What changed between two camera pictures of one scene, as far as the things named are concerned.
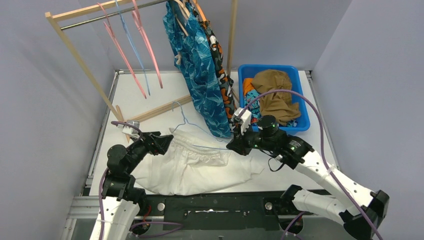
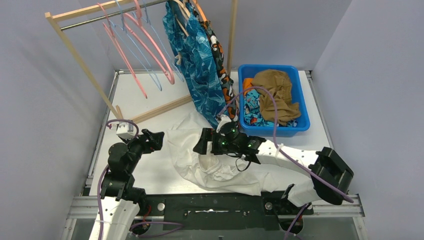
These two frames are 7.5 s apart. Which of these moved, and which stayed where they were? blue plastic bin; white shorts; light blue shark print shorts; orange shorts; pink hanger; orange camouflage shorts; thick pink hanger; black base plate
Moved: white shorts; thick pink hanger
Stayed: blue plastic bin; orange camouflage shorts; light blue shark print shorts; pink hanger; black base plate; orange shorts
